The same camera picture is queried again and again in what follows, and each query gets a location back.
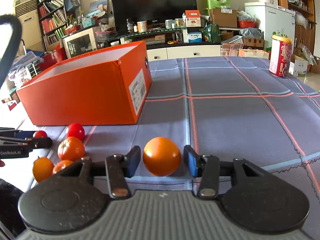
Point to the orange cardboard shoe box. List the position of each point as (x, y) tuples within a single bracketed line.
[(104, 87)]

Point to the white TV stand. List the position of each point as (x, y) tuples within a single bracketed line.
[(166, 44)]

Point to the small yellow-orange citrus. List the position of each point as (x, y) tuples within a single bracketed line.
[(42, 168)]

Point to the blue plaid tablecloth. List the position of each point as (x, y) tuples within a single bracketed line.
[(229, 107)]

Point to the white standing air conditioner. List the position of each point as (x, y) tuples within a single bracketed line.
[(26, 12)]

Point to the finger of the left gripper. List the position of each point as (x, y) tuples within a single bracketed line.
[(32, 143), (15, 133)]

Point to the red cylindrical tin can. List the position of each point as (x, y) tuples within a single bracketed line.
[(281, 52)]

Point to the large orange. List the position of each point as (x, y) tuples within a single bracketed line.
[(161, 156)]

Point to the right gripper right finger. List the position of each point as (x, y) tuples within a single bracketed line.
[(248, 195)]

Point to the black flat-screen television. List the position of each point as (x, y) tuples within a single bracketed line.
[(157, 11)]

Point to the ribbed orange tangerine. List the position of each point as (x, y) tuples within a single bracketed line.
[(71, 149)]

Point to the dark bookshelf with books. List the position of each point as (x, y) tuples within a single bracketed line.
[(53, 21)]

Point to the small orange tangerine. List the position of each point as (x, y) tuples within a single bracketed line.
[(61, 165)]

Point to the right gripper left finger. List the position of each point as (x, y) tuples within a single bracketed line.
[(77, 196)]

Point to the brown cardboard box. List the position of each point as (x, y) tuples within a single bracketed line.
[(224, 17)]

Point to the white glass-door cabinet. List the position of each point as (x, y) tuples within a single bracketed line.
[(80, 42)]

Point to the small red cherry tomato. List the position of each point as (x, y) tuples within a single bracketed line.
[(40, 134)]

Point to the wooden shelf unit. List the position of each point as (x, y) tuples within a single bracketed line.
[(304, 34)]

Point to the orange white carton box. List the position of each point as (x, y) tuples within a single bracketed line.
[(192, 18)]

